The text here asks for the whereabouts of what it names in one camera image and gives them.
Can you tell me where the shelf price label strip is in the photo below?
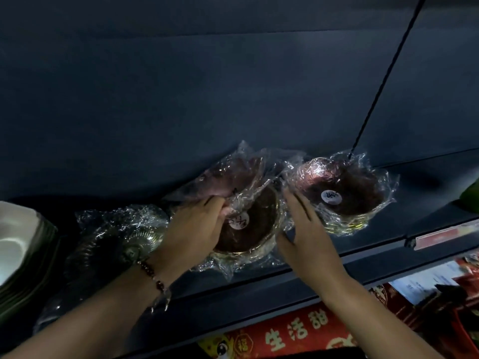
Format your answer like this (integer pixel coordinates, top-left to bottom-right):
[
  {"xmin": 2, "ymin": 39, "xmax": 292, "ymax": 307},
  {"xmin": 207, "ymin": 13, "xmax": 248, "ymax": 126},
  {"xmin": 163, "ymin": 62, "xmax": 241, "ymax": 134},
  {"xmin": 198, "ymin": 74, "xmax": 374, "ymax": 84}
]
[{"xmin": 406, "ymin": 220, "xmax": 479, "ymax": 252}]

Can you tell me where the stack of white bowls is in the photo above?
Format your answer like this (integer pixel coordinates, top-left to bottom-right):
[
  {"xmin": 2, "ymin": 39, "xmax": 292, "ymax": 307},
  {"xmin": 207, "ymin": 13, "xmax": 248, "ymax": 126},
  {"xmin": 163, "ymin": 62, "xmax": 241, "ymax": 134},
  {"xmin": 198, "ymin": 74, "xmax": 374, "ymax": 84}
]
[{"xmin": 0, "ymin": 201, "xmax": 62, "ymax": 324}]

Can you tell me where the person's left hand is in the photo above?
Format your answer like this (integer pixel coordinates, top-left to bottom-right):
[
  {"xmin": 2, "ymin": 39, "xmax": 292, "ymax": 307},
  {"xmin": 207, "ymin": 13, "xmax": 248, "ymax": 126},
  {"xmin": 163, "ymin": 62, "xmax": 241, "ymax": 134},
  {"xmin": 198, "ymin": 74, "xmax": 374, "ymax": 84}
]
[{"xmin": 148, "ymin": 196, "xmax": 234, "ymax": 285}]

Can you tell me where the wrapped brown plate, round sticker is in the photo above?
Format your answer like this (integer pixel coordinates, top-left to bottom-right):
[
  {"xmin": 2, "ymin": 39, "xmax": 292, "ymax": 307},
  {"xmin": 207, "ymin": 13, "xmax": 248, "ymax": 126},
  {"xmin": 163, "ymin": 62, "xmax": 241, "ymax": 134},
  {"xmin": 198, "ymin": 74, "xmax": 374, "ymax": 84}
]
[{"xmin": 286, "ymin": 150, "xmax": 400, "ymax": 237}]

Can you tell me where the red gift box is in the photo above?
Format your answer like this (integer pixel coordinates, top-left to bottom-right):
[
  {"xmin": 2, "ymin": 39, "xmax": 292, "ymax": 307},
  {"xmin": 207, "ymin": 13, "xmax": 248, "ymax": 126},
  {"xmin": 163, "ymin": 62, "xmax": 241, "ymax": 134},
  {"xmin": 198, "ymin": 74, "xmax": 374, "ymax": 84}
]
[{"xmin": 370, "ymin": 252, "xmax": 479, "ymax": 359}]

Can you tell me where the white paper sheet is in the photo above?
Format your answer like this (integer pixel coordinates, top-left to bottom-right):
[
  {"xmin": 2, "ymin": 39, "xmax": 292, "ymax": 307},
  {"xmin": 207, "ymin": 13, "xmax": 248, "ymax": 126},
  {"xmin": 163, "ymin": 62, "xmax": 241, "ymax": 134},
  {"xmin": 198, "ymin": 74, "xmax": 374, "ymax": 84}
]
[{"xmin": 389, "ymin": 261, "xmax": 470, "ymax": 305}]

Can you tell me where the red package with yellow print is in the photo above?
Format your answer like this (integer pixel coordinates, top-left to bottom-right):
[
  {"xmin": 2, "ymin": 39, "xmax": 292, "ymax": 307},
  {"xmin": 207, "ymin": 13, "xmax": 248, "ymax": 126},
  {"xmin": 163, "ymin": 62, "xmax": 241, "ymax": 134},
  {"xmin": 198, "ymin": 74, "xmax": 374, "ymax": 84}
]
[{"xmin": 198, "ymin": 302, "xmax": 358, "ymax": 359}]

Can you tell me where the green object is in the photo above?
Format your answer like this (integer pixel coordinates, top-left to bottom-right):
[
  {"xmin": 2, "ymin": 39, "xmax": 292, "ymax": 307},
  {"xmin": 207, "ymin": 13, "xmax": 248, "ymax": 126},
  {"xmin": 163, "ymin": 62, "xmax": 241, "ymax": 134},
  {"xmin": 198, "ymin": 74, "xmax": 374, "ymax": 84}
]
[{"xmin": 460, "ymin": 180, "xmax": 479, "ymax": 214}]

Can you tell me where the brown plate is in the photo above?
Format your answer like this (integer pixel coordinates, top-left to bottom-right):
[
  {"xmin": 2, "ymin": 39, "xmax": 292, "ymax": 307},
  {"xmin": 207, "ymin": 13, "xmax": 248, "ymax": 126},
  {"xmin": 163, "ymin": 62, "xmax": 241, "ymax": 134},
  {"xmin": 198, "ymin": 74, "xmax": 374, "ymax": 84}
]
[
  {"xmin": 191, "ymin": 179, "xmax": 290, "ymax": 281},
  {"xmin": 286, "ymin": 150, "xmax": 400, "ymax": 237}
]

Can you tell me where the wrapped pinkish plate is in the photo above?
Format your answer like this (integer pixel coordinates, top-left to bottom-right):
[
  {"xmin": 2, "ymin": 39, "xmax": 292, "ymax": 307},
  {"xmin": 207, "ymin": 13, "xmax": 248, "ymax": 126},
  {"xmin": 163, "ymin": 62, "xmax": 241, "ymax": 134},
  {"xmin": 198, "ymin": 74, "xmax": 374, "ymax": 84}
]
[{"xmin": 165, "ymin": 141, "xmax": 268, "ymax": 213}]

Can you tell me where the person's right forearm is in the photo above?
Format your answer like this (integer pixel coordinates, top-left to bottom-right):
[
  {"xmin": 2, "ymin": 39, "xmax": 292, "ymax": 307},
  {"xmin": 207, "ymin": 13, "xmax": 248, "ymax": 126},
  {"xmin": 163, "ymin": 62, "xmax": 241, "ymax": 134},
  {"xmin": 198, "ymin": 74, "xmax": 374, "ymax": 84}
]
[{"xmin": 321, "ymin": 273, "xmax": 444, "ymax": 359}]

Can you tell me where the person's right hand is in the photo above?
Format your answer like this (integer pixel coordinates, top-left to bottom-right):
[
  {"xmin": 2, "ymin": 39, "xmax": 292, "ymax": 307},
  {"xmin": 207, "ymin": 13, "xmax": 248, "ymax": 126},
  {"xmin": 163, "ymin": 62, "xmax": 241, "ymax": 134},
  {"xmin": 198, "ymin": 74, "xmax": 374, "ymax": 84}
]
[{"xmin": 275, "ymin": 187, "xmax": 351, "ymax": 296}]

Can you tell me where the wrapped clear glass plate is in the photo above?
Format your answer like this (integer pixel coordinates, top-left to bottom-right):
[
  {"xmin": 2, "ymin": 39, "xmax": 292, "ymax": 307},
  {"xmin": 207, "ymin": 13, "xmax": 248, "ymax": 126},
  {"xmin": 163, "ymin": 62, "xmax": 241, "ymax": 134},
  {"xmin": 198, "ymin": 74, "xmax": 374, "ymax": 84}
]
[{"xmin": 35, "ymin": 205, "xmax": 171, "ymax": 335}]

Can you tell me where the red beaded bracelet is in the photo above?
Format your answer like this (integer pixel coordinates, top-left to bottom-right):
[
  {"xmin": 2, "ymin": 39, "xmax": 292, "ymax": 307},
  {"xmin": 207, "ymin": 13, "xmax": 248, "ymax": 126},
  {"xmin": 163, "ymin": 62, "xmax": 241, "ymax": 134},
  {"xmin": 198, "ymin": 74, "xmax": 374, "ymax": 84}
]
[{"xmin": 136, "ymin": 259, "xmax": 172, "ymax": 312}]

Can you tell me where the person's left forearm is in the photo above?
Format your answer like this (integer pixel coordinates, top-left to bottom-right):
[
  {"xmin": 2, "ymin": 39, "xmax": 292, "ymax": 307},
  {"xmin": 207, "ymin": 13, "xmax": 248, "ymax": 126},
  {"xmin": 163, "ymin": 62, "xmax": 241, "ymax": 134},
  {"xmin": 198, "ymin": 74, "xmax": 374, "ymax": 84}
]
[{"xmin": 0, "ymin": 258, "xmax": 170, "ymax": 359}]

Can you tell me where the dark metal shelf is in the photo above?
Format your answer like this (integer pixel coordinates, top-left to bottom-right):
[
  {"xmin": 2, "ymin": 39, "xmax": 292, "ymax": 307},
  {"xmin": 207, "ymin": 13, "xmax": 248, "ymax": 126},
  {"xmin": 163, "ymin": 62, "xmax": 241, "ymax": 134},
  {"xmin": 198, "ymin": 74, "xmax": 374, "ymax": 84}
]
[{"xmin": 0, "ymin": 147, "xmax": 479, "ymax": 359}]

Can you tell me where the black cord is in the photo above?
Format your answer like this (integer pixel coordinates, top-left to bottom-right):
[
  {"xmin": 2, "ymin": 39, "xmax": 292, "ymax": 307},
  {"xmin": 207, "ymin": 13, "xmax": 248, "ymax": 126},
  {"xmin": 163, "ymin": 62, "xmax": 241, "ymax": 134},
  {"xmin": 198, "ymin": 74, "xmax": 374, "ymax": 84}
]
[{"xmin": 347, "ymin": 0, "xmax": 428, "ymax": 160}]

